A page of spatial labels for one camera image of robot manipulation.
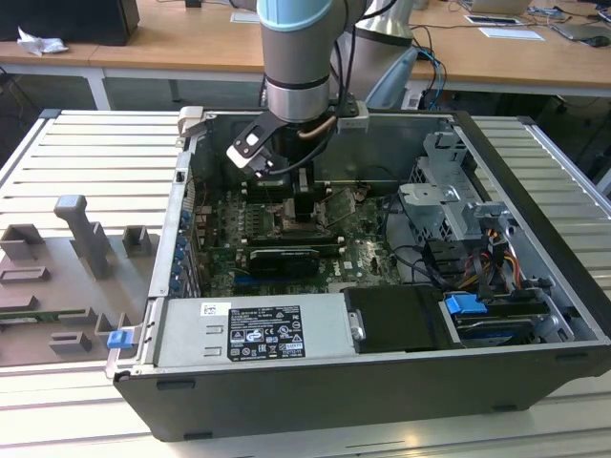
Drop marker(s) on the crumpled white paper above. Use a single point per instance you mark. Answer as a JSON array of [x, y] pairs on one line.
[[40, 44]]

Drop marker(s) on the green motherboard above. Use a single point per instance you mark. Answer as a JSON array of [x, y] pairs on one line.
[[363, 257]]

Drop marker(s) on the closed grey laptop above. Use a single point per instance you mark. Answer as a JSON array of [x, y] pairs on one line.
[[577, 31]]

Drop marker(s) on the black graphics card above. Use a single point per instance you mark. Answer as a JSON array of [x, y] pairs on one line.
[[284, 262]]

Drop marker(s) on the small black box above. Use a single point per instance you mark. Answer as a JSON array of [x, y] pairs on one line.
[[193, 4]]

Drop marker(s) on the blue case latch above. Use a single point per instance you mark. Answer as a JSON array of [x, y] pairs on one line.
[[119, 339]]

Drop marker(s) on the black PC case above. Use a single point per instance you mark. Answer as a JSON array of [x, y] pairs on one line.
[[334, 401]]

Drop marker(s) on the silver metal drive cage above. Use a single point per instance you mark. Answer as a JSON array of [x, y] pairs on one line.
[[429, 214]]

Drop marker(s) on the silver power supply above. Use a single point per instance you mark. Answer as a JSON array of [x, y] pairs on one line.
[[191, 334]]

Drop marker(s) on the white-framed dark tablet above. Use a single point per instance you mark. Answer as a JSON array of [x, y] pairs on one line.
[[491, 20]]

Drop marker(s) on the white and blue sheet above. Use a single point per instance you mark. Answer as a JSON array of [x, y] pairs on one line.
[[246, 17]]

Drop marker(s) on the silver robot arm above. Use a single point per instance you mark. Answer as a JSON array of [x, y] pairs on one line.
[[296, 57]]

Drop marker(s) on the wooden desk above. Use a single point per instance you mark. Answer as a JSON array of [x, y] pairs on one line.
[[191, 38]]

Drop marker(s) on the black computer mouse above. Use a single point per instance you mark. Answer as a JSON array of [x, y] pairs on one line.
[[596, 42]]

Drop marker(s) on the blue disk carrier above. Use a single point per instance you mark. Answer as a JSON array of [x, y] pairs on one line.
[[465, 304]]

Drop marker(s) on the grey-brown parts rack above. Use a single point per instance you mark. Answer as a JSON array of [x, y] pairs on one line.
[[48, 286]]

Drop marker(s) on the CPU socket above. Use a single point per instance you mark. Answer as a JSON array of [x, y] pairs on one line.
[[286, 210]]

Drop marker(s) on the open silver laptop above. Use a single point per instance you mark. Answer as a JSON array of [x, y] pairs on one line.
[[501, 6]]

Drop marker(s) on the white power adapter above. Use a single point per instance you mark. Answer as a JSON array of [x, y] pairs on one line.
[[411, 99]]

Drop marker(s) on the black RAM slot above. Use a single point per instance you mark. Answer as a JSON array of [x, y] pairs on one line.
[[286, 237], [322, 188], [286, 243], [322, 195]]

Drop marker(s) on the grey case release latch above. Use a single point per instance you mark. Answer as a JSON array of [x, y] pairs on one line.
[[191, 119]]

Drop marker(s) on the black computer box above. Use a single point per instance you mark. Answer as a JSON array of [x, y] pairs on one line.
[[71, 19]]

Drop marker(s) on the green RAM stick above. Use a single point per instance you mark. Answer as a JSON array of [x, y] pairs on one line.
[[28, 316]]

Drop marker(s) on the white paper sheet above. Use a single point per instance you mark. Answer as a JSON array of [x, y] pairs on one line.
[[511, 34]]

